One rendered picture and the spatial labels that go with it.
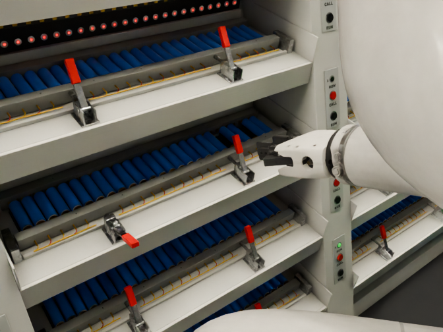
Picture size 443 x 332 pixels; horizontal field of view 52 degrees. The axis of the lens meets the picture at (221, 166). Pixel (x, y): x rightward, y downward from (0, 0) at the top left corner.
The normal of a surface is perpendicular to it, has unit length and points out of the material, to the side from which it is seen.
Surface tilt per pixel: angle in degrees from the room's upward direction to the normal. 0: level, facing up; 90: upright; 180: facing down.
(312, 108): 90
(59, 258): 21
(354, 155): 70
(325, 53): 90
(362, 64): 81
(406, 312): 0
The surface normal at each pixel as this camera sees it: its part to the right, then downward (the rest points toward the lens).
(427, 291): -0.14, -0.91
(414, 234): 0.09, -0.77
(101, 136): 0.59, 0.55
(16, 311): 0.58, 0.23
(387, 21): -0.87, 0.04
